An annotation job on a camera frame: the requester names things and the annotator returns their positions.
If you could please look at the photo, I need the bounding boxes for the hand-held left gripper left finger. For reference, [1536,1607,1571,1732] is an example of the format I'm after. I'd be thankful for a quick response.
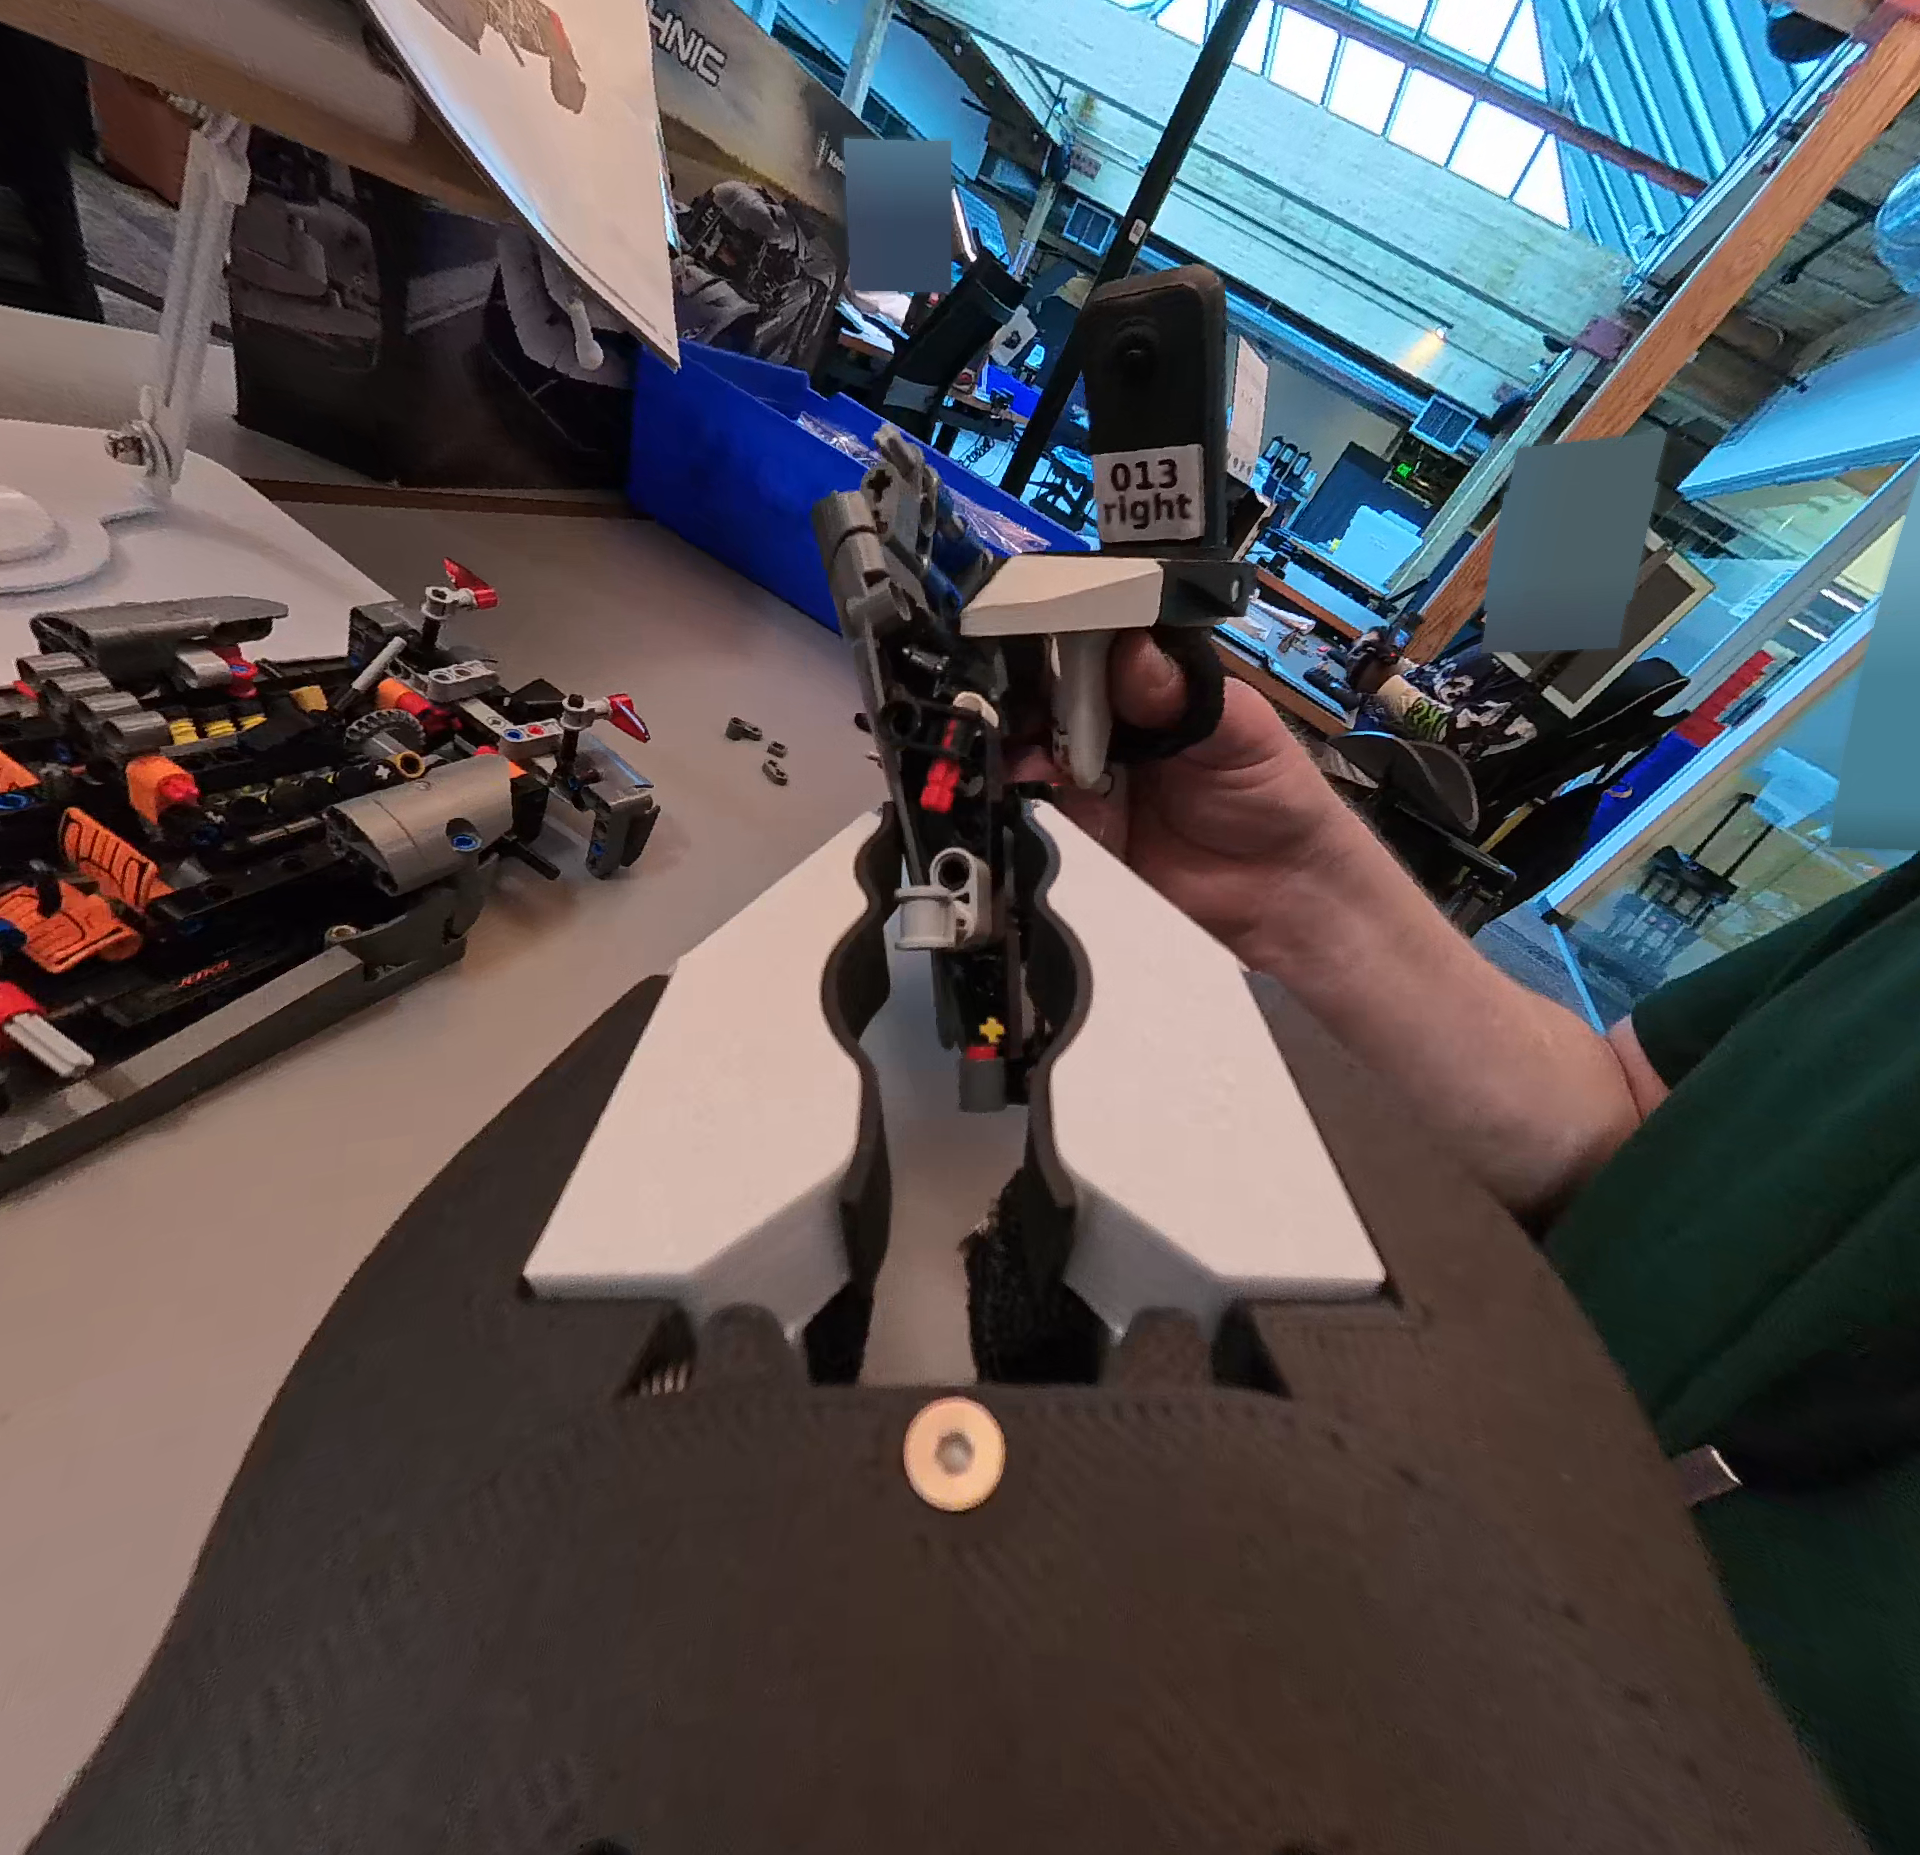
[521,809,900,1386]

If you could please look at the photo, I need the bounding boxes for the person's right forearm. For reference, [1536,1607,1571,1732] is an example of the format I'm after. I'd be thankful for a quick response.
[1244,835,1665,1228]

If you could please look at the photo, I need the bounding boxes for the person's green shirt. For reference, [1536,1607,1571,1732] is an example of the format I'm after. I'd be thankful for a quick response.
[1545,858,1920,1855]

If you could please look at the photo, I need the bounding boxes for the blue plastic bin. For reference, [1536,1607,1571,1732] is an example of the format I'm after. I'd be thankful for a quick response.
[628,340,1098,635]

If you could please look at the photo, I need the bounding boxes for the dark printed lego box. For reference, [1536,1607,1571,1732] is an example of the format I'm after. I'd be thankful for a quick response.
[226,0,902,492]

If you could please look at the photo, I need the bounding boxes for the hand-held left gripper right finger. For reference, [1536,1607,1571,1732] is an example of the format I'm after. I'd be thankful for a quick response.
[1028,803,1388,1386]

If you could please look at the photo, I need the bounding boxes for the person's right hand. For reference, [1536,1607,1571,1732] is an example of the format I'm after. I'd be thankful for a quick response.
[1007,632,1445,977]

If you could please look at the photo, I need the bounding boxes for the lego instruction booklet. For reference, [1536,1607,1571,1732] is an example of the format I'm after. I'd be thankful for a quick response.
[323,0,685,370]

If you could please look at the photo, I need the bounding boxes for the clear plastic parts bags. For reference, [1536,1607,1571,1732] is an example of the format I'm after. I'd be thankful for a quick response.
[796,407,1083,555]

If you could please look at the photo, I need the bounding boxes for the large lego vehicle chassis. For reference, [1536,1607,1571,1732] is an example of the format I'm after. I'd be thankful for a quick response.
[0,562,663,1197]

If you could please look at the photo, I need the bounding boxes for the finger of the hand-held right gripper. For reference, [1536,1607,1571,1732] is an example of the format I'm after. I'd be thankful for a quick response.
[956,552,1168,642]

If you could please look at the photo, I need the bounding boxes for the lego sub-assembly with blue parts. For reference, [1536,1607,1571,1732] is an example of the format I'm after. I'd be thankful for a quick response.
[812,426,1058,1114]

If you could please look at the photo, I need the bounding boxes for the white metal book stand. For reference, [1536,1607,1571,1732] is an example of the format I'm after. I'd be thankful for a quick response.
[0,0,513,642]

